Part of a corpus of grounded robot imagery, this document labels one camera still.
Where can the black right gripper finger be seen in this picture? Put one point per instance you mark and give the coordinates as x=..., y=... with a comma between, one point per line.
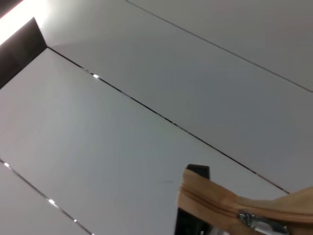
x=201, y=171
x=187, y=224

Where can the khaki canvas food bag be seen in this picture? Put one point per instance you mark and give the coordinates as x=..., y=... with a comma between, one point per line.
x=207, y=193

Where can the silver metal zipper pull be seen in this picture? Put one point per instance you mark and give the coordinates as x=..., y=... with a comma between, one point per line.
x=247, y=218

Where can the dark ceiling panel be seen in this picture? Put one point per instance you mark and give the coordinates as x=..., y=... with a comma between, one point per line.
x=19, y=51

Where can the bright ceiling light strip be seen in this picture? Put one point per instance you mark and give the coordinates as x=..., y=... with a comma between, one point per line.
x=17, y=20

